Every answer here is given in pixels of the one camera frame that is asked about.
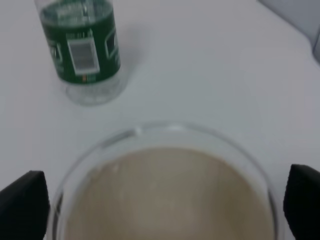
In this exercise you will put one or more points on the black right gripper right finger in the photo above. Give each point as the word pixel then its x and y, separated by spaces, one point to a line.
pixel 301 204

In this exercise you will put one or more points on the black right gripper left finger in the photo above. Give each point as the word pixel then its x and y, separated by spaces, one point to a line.
pixel 24 208

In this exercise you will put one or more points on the blue sleeved cream cup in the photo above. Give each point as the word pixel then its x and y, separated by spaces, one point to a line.
pixel 166 181

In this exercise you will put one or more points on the clear bottle with green label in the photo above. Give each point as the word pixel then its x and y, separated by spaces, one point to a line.
pixel 83 44

